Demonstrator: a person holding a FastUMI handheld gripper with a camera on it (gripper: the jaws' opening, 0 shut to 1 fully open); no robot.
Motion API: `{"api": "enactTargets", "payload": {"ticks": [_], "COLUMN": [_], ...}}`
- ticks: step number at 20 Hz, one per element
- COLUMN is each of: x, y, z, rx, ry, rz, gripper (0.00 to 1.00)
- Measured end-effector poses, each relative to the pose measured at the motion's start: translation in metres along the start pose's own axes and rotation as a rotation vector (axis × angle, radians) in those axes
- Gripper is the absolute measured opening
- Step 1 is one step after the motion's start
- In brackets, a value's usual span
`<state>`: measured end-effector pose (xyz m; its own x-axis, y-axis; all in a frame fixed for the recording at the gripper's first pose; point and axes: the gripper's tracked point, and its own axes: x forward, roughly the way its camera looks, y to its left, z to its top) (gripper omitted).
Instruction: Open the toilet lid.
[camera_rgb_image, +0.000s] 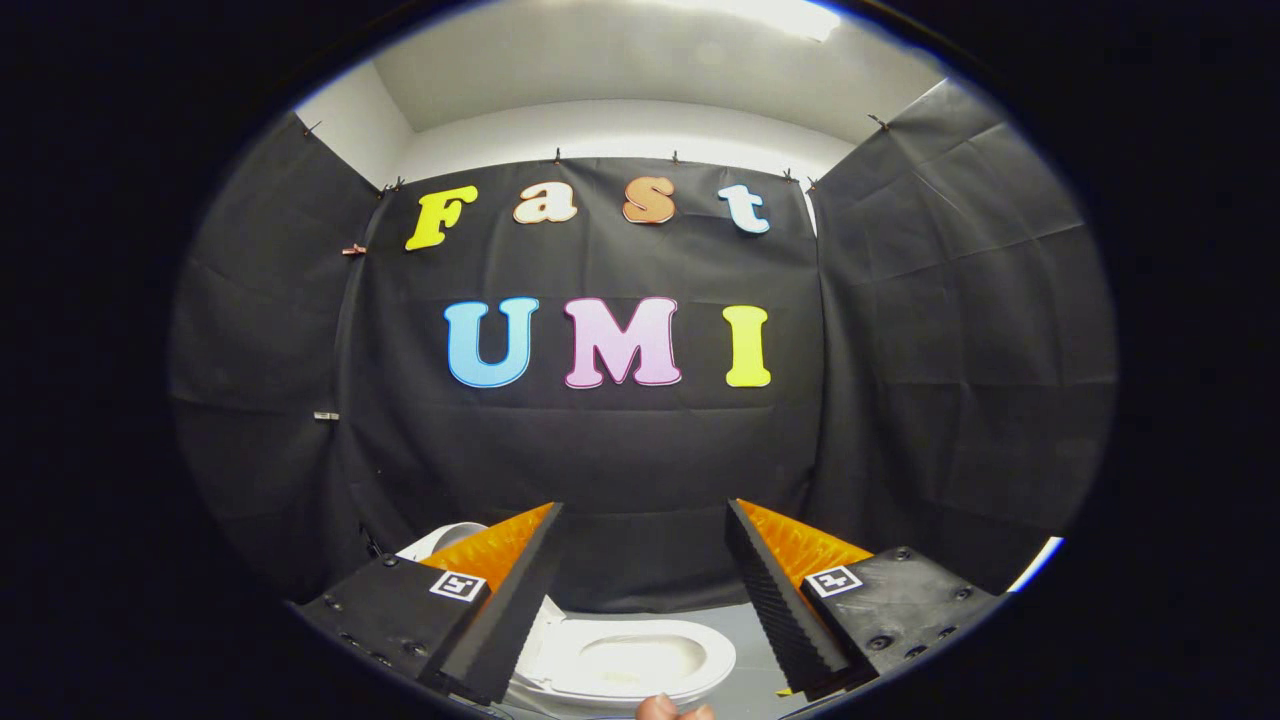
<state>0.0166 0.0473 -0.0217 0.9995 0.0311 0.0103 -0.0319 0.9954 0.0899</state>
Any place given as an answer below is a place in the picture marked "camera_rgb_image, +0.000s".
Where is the white toilet seat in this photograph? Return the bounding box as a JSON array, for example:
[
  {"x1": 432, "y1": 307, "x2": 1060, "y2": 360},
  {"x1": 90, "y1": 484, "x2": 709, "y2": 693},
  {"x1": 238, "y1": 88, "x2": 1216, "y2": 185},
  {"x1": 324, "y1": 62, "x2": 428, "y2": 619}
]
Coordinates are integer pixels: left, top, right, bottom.
[{"x1": 512, "y1": 617, "x2": 738, "y2": 704}]

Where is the white toilet bowl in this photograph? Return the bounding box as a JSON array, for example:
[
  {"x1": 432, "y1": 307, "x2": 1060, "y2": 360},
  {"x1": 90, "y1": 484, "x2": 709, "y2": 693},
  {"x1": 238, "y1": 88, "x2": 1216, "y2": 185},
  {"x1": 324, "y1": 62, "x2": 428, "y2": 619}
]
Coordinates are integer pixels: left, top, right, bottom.
[{"x1": 578, "y1": 638, "x2": 709, "y2": 689}]

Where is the black backdrop cloth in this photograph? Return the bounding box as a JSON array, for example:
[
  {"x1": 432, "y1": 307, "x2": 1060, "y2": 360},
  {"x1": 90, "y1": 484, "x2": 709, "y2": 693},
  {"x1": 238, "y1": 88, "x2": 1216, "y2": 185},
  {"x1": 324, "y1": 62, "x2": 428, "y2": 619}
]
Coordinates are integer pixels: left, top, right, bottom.
[{"x1": 168, "y1": 80, "x2": 1118, "y2": 614}]

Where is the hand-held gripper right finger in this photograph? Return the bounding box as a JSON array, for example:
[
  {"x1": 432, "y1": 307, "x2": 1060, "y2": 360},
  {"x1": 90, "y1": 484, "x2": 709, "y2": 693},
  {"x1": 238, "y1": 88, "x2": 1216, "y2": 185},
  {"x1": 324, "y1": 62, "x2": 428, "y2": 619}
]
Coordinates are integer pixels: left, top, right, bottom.
[{"x1": 725, "y1": 497, "x2": 1005, "y2": 701}]

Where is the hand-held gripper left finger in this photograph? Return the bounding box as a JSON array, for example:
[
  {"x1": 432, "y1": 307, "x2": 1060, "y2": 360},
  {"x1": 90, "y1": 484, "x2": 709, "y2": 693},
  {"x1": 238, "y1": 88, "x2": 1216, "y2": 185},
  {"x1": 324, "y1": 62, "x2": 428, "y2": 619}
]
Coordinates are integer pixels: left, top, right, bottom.
[{"x1": 293, "y1": 502, "x2": 568, "y2": 707}]

